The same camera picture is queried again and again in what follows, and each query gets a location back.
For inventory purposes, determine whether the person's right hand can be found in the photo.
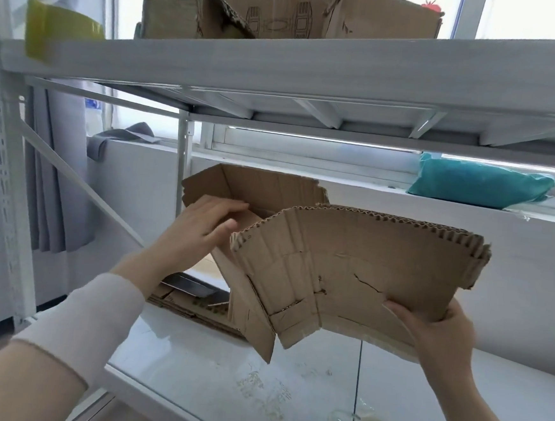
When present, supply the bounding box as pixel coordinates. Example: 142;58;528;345
376;292;486;397

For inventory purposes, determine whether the person's left hand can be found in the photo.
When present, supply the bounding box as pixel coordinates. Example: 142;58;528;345
149;191;250;288

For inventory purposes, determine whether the glossy taped cardboard box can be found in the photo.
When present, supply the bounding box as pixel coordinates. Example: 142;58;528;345
158;249;234;310

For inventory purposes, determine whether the green printed cardboard box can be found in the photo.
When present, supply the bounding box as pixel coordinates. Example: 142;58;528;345
145;282;251;342

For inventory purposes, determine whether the plain brown cardboard box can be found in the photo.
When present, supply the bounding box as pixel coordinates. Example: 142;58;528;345
168;160;499;382

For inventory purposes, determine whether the dented brown cardboard box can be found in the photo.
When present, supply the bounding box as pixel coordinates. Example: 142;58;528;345
136;0;259;49

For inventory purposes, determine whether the line-drawing printed cardboard box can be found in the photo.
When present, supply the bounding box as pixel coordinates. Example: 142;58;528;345
218;0;446;54

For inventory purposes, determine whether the person's left forearm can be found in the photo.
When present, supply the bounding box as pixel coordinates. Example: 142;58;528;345
0;231;194;421

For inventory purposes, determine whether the grey cloth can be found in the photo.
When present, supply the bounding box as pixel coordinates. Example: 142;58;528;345
85;118;163;167

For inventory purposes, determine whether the white wrist sleeve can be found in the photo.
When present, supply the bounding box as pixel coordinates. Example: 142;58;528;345
8;265;148;392

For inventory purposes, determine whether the grey curtain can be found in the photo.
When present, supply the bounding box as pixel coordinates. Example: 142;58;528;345
1;0;118;258

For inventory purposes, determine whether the teal plastic bag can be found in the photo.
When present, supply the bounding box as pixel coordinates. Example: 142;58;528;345
405;151;555;215

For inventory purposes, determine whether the white metal shelf rack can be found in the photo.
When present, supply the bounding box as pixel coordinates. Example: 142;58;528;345
0;0;555;421

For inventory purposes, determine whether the yellow tape roll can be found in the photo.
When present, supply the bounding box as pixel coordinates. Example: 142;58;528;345
22;0;109;66

